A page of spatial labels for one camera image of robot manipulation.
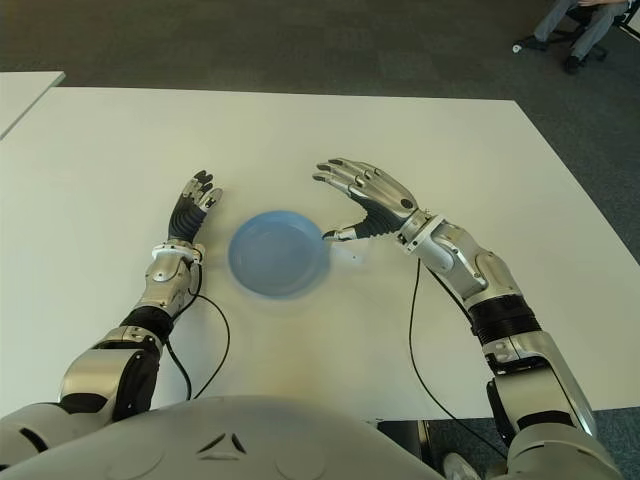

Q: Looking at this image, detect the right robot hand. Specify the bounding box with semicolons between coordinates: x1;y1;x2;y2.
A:
312;156;421;245

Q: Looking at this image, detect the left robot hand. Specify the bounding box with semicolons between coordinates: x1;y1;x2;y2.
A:
167;169;225;246

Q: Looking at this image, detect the white charger block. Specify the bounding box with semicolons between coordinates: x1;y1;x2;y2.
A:
327;238;369;267

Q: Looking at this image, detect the blue plate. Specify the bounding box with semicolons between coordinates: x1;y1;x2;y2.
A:
227;209;334;302

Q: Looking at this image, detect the white side table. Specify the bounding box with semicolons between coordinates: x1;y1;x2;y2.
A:
0;71;67;141

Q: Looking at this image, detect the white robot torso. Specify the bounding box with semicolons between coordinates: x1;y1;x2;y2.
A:
0;394;442;480

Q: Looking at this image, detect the thin black cable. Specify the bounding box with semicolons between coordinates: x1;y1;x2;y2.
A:
187;262;232;401
408;257;506;459

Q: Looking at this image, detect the dark teal cable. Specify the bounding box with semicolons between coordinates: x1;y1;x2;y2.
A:
165;338;194;401

